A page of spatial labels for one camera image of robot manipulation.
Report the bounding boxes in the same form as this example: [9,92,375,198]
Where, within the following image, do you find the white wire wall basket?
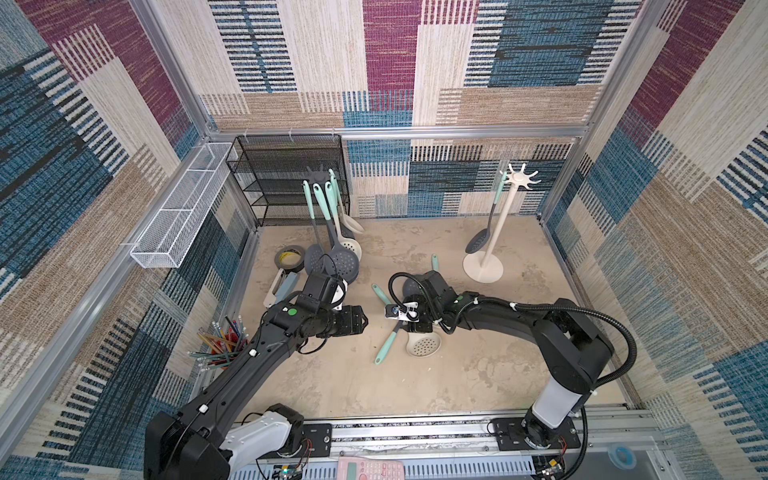
[130,143,231,269]

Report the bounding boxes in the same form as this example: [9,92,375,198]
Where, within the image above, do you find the white skimmer mint handle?
[329,169,364,234]

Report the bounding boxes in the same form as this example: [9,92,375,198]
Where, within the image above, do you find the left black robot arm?
[143,274,368,479]

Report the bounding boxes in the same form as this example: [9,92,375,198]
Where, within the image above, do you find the grey utensil rack stand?
[306,171,341,277]

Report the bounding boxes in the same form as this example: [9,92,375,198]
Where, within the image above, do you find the red pencil cup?
[187,316,250,371]

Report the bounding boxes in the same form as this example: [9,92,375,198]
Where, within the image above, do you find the black mesh shelf rack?
[227,135,350,227]

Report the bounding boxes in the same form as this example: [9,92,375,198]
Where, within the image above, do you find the grey duct tape roll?
[274,245,306,273]

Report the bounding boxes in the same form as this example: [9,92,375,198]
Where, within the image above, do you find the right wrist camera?
[385,302,420,322]

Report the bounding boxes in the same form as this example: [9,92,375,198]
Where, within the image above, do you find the white utensil rack stand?
[462,162,540,284]

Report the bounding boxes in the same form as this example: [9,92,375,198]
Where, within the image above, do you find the pink calculator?
[336,457,405,480]

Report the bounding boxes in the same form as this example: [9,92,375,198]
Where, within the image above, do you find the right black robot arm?
[400,270,626,449]

